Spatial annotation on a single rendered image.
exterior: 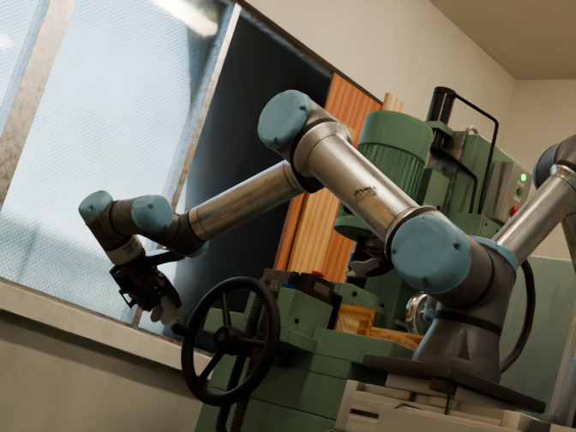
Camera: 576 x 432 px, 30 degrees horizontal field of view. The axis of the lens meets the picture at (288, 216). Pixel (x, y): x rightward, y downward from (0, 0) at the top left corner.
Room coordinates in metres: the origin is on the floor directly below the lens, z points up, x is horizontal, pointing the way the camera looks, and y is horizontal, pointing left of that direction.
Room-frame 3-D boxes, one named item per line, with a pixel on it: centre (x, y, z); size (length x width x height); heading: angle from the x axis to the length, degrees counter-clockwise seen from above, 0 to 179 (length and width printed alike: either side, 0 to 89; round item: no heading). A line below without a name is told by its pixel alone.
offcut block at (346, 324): (2.39, -0.20, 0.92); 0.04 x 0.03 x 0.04; 22
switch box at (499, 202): (2.70, -0.53, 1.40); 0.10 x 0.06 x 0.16; 133
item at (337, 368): (2.54, -0.16, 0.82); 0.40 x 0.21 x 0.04; 43
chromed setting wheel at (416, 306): (2.58, -0.38, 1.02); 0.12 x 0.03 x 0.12; 133
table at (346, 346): (2.51, -0.13, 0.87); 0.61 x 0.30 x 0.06; 43
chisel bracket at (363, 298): (2.60, -0.22, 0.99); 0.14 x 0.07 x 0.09; 133
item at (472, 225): (2.62, -0.46, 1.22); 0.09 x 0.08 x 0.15; 133
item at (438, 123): (2.68, -0.30, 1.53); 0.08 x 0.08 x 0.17; 43
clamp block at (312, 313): (2.45, -0.06, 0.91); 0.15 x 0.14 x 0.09; 43
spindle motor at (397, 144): (2.58, -0.20, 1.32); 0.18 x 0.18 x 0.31
